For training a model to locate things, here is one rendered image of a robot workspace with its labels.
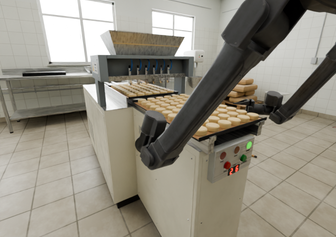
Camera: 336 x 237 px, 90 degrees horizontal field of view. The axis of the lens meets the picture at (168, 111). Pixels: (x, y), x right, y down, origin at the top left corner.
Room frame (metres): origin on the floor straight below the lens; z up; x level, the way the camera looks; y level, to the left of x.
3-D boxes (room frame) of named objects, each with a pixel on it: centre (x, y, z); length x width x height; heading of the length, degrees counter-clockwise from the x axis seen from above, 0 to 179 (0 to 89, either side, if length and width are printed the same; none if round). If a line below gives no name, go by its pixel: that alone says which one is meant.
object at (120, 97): (1.65, 0.61, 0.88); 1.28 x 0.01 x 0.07; 31
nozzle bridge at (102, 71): (1.35, 0.19, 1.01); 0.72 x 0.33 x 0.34; 121
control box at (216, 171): (0.61, -0.27, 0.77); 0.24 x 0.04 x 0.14; 121
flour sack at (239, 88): (4.28, -1.93, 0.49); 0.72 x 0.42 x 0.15; 128
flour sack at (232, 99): (4.28, -1.96, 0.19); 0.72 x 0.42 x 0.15; 127
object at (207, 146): (1.37, 0.37, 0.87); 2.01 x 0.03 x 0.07; 31
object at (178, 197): (0.92, -0.08, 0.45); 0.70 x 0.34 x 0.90; 31
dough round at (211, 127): (0.58, -0.17, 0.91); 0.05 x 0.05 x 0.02
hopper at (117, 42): (1.35, 0.19, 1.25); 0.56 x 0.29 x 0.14; 121
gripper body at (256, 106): (0.86, -0.47, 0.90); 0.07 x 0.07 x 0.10; 77
